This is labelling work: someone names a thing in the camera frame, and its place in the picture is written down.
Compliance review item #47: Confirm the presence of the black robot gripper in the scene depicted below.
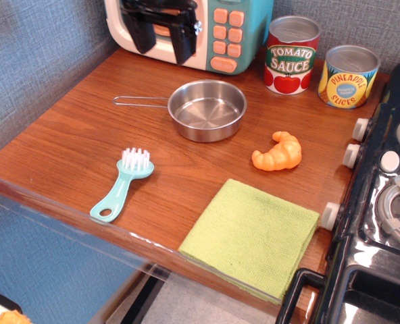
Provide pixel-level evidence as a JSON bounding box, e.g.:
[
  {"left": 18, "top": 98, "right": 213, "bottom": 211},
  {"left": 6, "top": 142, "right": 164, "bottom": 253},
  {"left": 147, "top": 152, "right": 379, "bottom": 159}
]
[{"left": 120, "top": 1, "right": 202, "bottom": 65}]

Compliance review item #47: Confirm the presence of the steel pan with wire handle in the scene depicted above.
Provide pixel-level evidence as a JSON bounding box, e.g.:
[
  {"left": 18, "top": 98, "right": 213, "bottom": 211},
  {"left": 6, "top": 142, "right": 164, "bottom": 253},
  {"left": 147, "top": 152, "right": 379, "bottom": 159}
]
[{"left": 112, "top": 80, "right": 248, "bottom": 143}]

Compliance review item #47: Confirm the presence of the teal brush with white bristles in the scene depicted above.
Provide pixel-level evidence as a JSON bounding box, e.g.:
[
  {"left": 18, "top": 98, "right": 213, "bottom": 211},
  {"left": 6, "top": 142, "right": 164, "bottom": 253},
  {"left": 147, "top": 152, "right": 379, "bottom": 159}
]
[{"left": 89, "top": 147, "right": 155, "bottom": 223}]

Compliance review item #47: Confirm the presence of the green cloth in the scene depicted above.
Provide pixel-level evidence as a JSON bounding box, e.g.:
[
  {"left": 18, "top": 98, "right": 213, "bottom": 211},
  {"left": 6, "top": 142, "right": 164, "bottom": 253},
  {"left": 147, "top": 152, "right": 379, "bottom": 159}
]
[{"left": 178, "top": 179, "right": 320, "bottom": 304}]

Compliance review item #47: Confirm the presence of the teal and cream toy microwave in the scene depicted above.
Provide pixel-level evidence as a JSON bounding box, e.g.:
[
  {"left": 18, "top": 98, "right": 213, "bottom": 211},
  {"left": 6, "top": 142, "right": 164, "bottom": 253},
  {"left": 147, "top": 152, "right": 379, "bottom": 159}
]
[{"left": 104, "top": 1, "right": 274, "bottom": 75}]

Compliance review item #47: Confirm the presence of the tomato sauce can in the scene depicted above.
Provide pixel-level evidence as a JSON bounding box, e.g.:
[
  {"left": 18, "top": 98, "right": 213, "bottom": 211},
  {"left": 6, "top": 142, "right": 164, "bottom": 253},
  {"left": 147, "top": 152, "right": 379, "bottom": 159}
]
[{"left": 264, "top": 16, "right": 321, "bottom": 95}]

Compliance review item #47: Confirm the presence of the orange plastic croissant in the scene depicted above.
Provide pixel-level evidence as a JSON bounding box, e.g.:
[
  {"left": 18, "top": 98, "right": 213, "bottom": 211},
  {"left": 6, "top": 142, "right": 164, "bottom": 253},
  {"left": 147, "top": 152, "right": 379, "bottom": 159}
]
[{"left": 251, "top": 131, "right": 302, "bottom": 171}]

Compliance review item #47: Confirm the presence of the pineapple slices can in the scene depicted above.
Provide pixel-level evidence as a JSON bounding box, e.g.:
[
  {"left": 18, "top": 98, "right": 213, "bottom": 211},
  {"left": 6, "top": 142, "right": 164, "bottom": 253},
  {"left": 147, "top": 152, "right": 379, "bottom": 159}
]
[{"left": 318, "top": 45, "right": 380, "bottom": 109}]

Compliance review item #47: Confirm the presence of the black toy stove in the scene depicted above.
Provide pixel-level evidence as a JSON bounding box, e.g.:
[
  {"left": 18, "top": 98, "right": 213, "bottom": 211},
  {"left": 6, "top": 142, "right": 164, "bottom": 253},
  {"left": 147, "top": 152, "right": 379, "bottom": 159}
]
[{"left": 276, "top": 63, "right": 400, "bottom": 323}]

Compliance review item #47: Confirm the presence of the orange fuzzy object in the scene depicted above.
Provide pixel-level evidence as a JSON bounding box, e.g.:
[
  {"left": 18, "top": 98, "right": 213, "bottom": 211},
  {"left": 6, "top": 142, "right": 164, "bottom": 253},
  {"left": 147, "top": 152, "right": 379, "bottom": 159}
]
[{"left": 0, "top": 310, "right": 32, "bottom": 324}]

